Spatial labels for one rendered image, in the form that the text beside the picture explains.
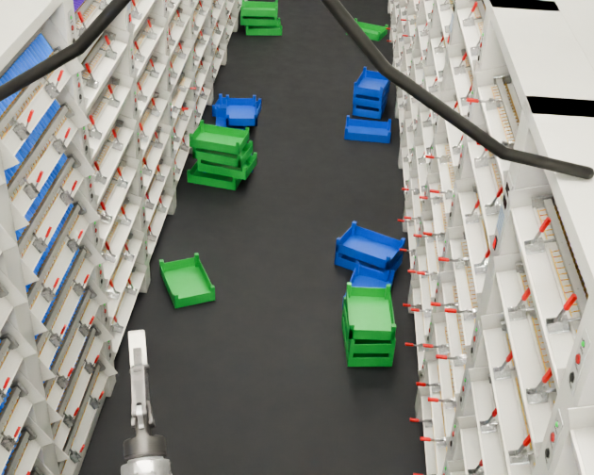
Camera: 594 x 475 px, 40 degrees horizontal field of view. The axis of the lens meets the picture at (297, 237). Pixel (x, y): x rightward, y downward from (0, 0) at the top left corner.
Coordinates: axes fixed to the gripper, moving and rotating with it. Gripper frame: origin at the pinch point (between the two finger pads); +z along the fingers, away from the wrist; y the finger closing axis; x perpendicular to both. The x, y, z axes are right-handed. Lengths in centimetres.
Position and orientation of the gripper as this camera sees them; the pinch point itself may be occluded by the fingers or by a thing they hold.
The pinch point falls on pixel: (138, 349)
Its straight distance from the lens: 158.3
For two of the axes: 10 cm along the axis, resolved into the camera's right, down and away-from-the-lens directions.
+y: 0.8, -3.7, -9.3
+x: -9.9, 1.0, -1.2
